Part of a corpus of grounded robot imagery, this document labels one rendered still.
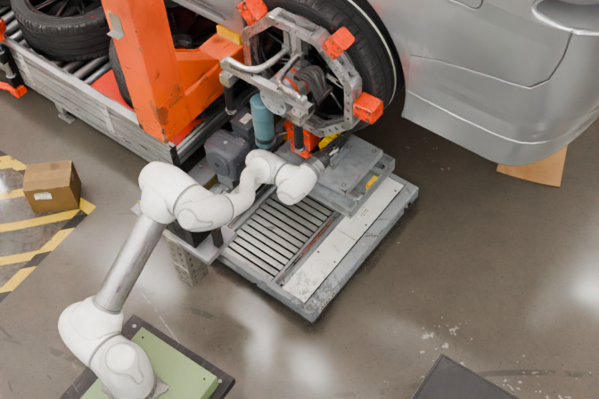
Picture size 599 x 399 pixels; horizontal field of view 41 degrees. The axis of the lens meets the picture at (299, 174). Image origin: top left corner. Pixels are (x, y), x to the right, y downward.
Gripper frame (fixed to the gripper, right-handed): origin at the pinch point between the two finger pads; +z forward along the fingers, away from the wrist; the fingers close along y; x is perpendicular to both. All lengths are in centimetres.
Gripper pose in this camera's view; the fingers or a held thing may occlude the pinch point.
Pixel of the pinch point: (347, 132)
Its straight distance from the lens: 321.6
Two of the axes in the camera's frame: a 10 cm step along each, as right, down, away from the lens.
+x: -5.9, -7.6, -2.6
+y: 5.3, -1.2, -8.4
